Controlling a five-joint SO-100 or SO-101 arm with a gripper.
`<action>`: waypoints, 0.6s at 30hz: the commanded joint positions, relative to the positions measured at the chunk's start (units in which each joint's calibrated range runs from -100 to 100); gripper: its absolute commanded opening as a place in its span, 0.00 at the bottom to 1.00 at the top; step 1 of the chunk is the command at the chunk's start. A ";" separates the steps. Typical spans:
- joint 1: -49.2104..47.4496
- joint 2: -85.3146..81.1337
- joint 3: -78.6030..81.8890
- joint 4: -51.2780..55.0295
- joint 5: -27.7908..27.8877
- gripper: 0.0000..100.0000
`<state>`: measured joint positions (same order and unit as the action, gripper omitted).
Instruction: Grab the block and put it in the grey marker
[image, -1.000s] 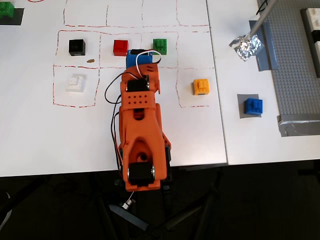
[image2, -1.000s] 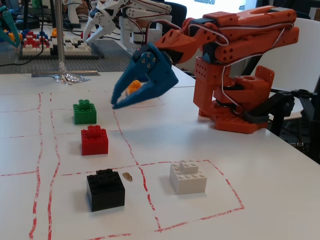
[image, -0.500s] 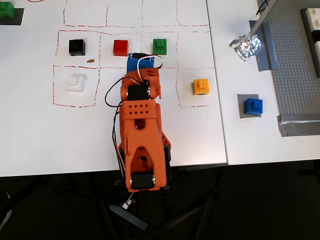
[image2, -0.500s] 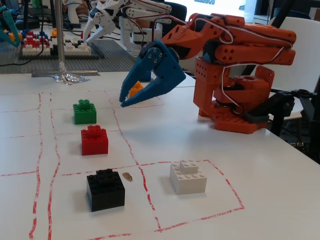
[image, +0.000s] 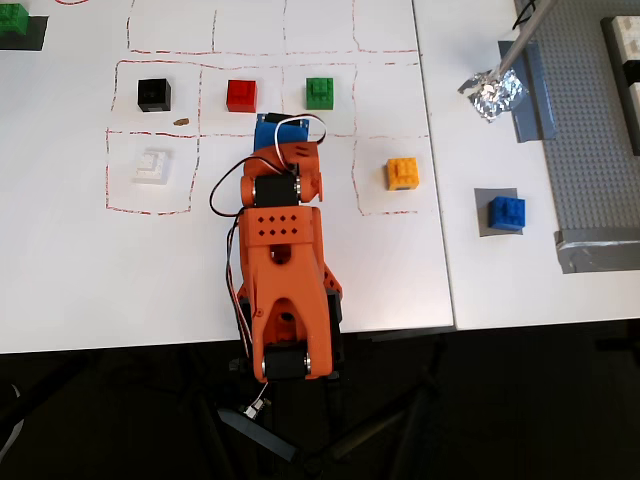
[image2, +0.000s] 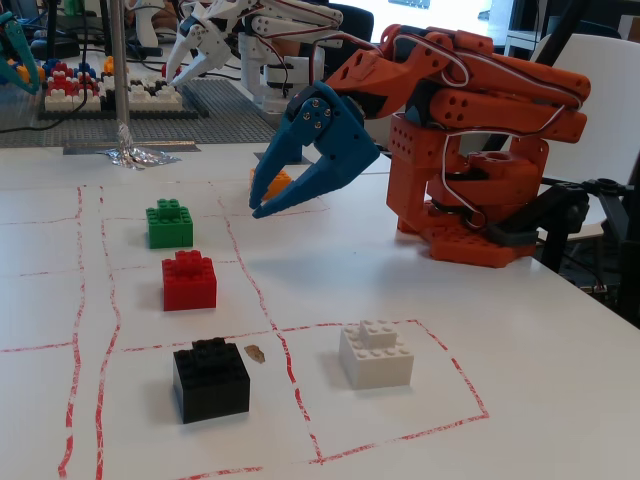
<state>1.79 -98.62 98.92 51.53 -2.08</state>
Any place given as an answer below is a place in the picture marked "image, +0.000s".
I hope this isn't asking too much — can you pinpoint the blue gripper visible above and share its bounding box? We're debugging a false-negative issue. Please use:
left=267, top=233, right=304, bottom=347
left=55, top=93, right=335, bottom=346
left=253, top=113, right=313, bottom=152

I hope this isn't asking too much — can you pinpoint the blue Lego block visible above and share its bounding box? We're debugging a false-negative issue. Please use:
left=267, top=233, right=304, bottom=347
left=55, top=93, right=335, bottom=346
left=487, top=196, right=527, bottom=232

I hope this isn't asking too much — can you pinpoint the red Lego block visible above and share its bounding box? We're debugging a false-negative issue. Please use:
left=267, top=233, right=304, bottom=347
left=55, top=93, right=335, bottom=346
left=225, top=78, right=260, bottom=114

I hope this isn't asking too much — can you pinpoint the green Lego block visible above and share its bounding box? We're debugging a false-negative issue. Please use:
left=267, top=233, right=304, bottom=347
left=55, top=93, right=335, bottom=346
left=305, top=76, right=336, bottom=110
left=0, top=2, right=30, bottom=37

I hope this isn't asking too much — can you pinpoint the black Lego block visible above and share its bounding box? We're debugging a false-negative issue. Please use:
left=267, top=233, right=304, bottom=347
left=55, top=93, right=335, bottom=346
left=136, top=77, right=173, bottom=113

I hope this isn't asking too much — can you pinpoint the white Lego block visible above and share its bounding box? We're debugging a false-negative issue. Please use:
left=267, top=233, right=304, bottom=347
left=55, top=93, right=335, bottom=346
left=131, top=147, right=171, bottom=186

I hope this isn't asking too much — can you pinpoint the orange Lego block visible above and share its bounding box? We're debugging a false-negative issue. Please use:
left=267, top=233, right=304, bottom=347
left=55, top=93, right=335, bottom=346
left=385, top=157, right=421, bottom=192

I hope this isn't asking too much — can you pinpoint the grey square tape marker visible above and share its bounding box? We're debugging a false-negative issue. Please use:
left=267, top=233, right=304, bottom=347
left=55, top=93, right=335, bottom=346
left=473, top=187, right=525, bottom=238

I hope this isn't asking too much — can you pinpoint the crumpled aluminium foil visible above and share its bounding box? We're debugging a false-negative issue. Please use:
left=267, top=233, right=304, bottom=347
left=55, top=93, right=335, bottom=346
left=457, top=68, right=526, bottom=124

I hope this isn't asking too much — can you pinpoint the metal pole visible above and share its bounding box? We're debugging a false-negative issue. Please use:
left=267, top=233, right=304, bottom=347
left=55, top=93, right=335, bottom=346
left=492, top=0, right=559, bottom=82

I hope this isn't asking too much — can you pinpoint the grey Lego baseplate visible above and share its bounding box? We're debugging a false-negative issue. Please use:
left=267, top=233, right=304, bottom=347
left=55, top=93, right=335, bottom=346
left=514, top=0, right=640, bottom=236

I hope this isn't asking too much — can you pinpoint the dark Lego plate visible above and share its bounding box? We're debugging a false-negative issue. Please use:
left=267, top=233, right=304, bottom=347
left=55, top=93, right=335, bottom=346
left=599, top=15, right=640, bottom=156

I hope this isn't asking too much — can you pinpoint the thin white servo cable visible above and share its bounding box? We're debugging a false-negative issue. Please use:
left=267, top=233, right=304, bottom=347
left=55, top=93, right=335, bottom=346
left=272, top=117, right=328, bottom=167

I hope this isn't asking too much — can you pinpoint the long black red white cable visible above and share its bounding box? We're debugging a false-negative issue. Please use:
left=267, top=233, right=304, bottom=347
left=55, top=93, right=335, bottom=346
left=209, top=153, right=297, bottom=354

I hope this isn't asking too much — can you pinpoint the grey duct tape strip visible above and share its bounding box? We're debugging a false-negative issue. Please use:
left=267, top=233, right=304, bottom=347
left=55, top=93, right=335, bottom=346
left=498, top=39, right=560, bottom=145
left=553, top=228, right=640, bottom=275

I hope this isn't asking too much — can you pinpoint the small white cable connector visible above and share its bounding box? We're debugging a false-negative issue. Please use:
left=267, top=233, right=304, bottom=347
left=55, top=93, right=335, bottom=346
left=241, top=396, right=272, bottom=420

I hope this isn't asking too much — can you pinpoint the thin black cable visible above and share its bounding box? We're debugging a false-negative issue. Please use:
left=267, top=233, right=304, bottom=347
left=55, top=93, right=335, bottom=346
left=510, top=0, right=539, bottom=32

